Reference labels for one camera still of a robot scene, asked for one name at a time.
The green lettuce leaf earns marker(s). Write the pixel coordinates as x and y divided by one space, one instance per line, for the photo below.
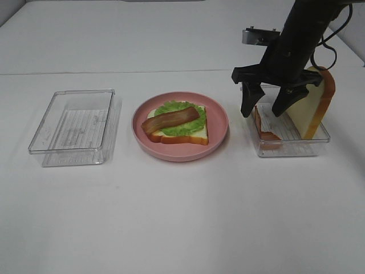
196 127

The clear plastic tray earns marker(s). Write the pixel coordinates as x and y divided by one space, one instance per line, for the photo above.
78 128
291 143

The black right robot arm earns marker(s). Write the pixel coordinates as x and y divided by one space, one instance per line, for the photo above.
311 19

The clear plastic right tray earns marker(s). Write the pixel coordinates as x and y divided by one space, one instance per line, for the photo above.
291 143

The bread slice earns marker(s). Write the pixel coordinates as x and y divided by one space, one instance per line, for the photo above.
155 137
307 113

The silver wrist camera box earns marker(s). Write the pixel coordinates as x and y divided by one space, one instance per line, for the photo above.
259 37

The clear plastic left tray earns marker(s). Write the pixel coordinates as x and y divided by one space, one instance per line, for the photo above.
78 128

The bacon strip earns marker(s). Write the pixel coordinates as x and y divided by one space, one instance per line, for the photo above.
269 140
169 119

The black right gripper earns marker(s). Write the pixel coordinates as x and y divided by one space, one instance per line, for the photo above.
283 64

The pink round plate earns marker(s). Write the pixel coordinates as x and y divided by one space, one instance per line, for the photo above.
217 124

